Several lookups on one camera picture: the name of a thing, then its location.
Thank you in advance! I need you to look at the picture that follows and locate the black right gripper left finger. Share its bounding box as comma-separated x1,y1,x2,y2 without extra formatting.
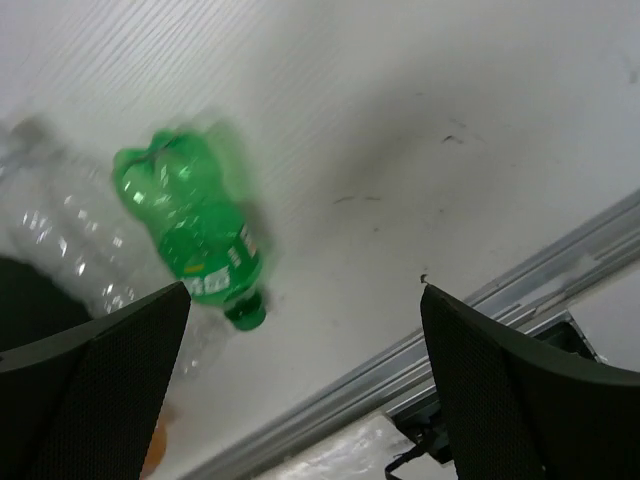
1,282,191,479

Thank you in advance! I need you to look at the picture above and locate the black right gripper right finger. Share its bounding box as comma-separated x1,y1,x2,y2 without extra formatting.
420,285,639,479

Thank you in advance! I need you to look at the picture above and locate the clear unlabelled plastic bottle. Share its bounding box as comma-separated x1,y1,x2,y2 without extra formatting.
0,119,226,381

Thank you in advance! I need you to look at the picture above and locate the green plastic soda bottle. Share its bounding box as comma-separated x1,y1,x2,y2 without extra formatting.
111,129,267,331

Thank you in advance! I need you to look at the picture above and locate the black plastic waste bin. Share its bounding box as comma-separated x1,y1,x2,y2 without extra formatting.
0,256,91,351

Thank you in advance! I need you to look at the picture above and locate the orange juice bottle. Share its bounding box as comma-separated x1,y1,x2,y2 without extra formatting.
140,405,176,479

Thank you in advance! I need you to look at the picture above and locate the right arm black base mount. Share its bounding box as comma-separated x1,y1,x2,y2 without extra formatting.
383,319,599,476

